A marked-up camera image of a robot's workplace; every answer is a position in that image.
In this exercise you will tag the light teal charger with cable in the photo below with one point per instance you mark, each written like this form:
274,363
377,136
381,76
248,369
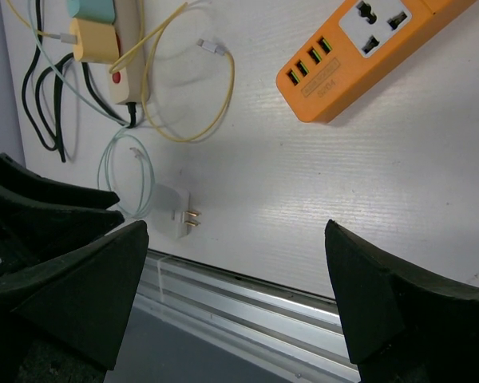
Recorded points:
102,11

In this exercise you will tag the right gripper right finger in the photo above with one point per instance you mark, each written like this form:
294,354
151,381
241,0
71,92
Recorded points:
401,322

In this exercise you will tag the orange-yellow charger with cable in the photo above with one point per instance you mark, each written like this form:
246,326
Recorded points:
91,42

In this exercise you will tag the orange power strip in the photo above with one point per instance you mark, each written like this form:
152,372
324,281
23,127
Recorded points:
356,47

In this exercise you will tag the aluminium front rail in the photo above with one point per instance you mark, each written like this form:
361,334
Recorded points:
292,334

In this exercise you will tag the white charger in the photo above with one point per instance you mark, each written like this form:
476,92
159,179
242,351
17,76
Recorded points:
172,213

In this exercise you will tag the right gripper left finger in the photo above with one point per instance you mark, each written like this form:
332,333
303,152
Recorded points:
64,320

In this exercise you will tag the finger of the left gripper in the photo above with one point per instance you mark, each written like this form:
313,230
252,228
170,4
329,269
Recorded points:
41,219

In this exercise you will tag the beige red power strip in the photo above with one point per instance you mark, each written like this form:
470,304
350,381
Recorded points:
126,82

